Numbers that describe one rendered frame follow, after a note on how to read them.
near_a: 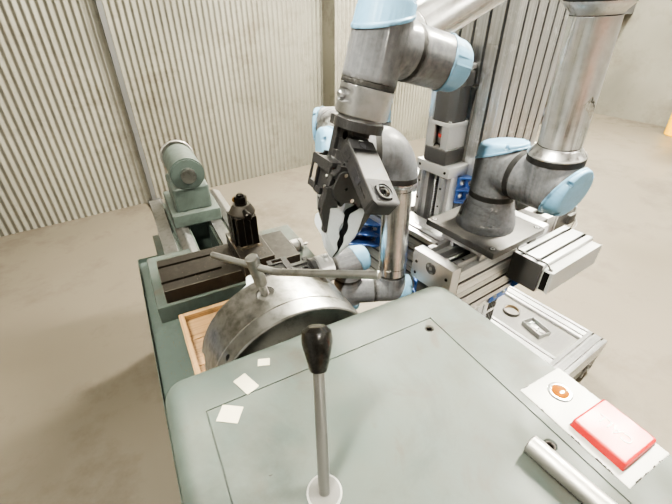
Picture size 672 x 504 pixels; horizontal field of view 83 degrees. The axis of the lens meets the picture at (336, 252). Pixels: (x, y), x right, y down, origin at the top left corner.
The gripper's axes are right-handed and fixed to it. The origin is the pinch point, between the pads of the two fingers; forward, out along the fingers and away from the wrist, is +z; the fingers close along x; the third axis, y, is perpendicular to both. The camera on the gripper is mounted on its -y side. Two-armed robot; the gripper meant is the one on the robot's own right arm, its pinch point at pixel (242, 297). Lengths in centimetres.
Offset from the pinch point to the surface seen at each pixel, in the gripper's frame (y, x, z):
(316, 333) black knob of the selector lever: -49, 32, 2
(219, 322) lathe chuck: -18.2, 10.5, 7.8
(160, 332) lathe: 61, -54, 24
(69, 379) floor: 111, -107, 77
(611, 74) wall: 350, -38, -740
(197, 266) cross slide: 35.6, -10.9, 6.1
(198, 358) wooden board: 5.4, -19.6, 12.9
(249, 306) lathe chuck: -20.8, 14.1, 2.6
